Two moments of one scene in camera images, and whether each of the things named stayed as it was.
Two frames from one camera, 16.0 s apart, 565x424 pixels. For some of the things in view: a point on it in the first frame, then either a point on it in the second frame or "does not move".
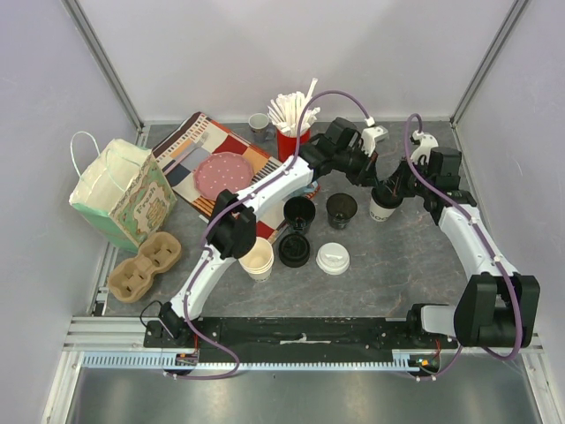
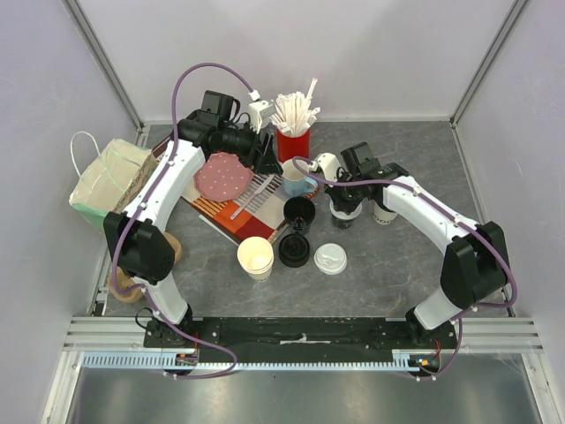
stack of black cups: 299,211 does not move
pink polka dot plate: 226,170 does not move
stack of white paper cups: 259,262 does not move
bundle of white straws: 285,111 does not move
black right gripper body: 398,184 → 344,200
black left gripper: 366,177 → 268,163
